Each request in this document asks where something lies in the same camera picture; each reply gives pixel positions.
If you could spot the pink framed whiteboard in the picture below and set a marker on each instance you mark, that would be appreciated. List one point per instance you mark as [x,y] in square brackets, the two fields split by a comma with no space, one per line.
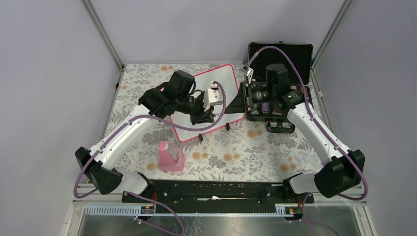
[223,81]

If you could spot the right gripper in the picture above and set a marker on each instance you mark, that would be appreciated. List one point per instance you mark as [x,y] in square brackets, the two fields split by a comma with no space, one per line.
[242,103]

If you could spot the white slotted cable duct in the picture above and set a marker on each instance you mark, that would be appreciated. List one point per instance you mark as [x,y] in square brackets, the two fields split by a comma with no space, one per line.
[189,210]

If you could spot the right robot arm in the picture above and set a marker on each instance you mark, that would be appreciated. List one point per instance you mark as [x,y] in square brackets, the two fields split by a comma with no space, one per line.
[341,174]

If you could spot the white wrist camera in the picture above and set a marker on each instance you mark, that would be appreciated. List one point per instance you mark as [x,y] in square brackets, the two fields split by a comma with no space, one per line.
[248,72]
[213,96]

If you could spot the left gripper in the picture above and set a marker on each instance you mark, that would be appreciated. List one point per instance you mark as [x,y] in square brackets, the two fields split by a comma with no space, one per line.
[203,116]

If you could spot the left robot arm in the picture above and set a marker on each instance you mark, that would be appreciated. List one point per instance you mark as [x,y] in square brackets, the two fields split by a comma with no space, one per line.
[98,163]

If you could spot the floral tablecloth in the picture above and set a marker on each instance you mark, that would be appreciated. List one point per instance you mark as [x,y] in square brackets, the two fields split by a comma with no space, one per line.
[245,152]

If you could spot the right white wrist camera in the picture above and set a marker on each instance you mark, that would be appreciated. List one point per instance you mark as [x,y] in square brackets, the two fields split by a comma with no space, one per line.
[248,72]

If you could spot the black poker chip case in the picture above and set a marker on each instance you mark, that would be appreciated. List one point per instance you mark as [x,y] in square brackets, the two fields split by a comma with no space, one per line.
[286,58]

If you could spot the pink eraser holder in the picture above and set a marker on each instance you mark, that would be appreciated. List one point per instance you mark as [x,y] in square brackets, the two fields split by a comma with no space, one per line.
[170,158]

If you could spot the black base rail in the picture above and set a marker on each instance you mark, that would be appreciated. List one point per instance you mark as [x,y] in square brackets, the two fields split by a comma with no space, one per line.
[204,193]

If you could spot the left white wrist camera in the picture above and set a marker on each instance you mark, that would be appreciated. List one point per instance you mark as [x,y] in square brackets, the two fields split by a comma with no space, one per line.
[213,96]

